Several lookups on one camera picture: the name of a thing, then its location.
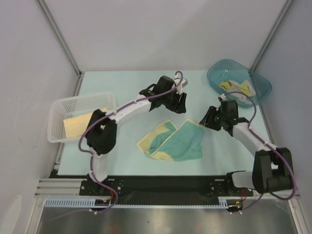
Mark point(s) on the teal plastic basin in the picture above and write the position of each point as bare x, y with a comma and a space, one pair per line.
228, 69

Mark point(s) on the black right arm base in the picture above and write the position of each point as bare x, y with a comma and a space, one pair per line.
224, 186

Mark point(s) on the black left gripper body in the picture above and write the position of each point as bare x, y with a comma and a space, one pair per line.
170, 100

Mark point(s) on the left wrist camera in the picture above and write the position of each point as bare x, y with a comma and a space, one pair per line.
179, 84

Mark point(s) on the white perforated plastic basket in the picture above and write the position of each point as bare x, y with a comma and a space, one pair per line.
70, 107

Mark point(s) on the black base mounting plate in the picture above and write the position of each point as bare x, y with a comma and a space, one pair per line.
170, 195

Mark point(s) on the right rear aluminium post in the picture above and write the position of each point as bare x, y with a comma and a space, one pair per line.
269, 38

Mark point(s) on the aluminium post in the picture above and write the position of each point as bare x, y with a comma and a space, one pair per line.
58, 35
269, 38

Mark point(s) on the aluminium front frame rail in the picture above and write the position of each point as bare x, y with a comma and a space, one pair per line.
61, 187

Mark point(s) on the left rear aluminium post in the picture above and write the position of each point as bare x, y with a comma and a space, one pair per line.
58, 35

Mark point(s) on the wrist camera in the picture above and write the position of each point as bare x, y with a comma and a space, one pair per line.
222, 97
179, 84

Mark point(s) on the grey yellow towel in basin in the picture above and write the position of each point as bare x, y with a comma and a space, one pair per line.
239, 88

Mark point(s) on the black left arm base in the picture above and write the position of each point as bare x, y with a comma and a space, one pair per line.
90, 188

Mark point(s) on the green towel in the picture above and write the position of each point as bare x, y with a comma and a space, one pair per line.
170, 143

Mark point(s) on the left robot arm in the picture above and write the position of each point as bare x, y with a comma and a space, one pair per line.
100, 135

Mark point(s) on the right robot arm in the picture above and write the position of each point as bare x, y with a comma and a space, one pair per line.
272, 166

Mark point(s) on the yellow face towel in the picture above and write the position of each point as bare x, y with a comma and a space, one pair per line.
76, 126

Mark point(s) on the light blue cable duct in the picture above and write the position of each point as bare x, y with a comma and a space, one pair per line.
101, 203

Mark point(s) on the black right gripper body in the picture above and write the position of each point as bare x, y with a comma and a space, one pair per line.
209, 119

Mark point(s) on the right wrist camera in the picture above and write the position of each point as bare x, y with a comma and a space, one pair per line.
222, 97

